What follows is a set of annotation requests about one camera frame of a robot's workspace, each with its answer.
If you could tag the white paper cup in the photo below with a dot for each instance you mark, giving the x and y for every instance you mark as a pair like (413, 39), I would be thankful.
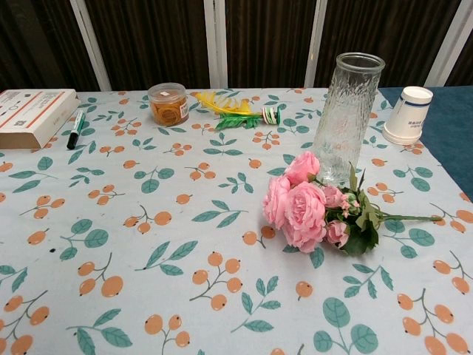
(406, 114)

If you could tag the white orange cardboard box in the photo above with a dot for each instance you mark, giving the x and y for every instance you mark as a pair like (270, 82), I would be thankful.
(33, 111)

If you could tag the pink artificial rose bouquet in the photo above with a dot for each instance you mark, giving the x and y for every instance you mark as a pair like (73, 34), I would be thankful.
(303, 211)

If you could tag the floral print tablecloth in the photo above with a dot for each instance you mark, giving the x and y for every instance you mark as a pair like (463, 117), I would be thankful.
(184, 222)

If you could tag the dark folding screen white frame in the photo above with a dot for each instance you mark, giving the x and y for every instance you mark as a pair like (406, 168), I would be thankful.
(148, 37)

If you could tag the green black marker pen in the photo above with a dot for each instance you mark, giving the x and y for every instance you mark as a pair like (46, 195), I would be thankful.
(77, 127)

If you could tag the yellow green feather shuttlecock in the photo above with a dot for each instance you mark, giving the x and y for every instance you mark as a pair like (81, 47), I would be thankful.
(236, 120)

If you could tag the clear jar orange contents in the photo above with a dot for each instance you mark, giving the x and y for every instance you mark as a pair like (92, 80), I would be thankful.
(168, 109)

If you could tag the clear textured glass vase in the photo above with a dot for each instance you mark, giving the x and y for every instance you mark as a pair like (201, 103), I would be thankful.
(343, 111)

